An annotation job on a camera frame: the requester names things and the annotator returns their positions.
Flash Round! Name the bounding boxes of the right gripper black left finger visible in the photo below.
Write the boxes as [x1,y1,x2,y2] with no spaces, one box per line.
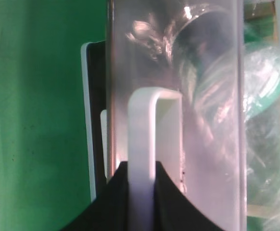
[62,162,128,231]

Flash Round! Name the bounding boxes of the clear water bottle white cap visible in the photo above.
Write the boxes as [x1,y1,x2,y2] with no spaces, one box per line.
[125,4,280,231]

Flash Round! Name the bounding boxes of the green table cloth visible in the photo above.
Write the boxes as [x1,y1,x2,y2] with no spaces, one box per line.
[0,0,106,231]

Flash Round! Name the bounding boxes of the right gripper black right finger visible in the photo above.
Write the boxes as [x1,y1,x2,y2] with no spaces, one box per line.
[153,161,222,231]

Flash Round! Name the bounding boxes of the dark translucent bottom drawer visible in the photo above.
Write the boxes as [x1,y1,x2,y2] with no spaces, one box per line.
[106,0,246,231]

